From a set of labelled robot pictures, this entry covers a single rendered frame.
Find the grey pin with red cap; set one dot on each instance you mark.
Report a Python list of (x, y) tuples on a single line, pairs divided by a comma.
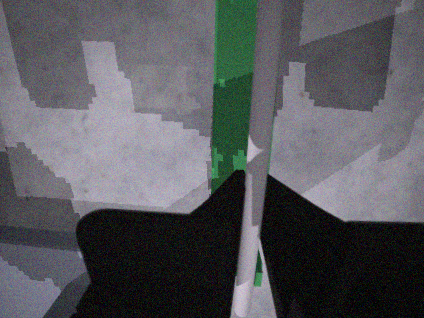
[(264, 82)]

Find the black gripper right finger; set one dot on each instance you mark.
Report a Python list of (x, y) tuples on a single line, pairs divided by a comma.
[(313, 258)]

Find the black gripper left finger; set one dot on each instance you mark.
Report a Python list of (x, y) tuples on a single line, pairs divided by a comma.
[(203, 245)]

